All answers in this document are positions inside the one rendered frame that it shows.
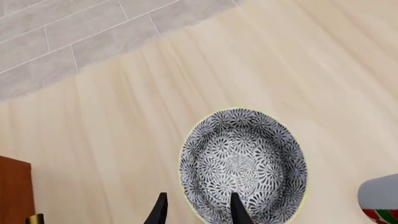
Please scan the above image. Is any black and white patterned bowl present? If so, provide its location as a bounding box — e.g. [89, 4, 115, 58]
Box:
[178, 108, 308, 224]

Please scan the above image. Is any brass drawer handle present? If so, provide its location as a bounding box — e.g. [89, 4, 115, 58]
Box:
[25, 213, 45, 224]

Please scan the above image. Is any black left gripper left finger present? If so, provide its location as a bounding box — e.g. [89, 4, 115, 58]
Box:
[143, 192, 169, 224]

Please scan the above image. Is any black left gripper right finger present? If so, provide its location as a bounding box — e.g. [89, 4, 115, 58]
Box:
[229, 192, 255, 224]

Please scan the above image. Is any wooden cabinet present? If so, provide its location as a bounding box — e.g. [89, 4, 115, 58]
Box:
[0, 155, 35, 224]

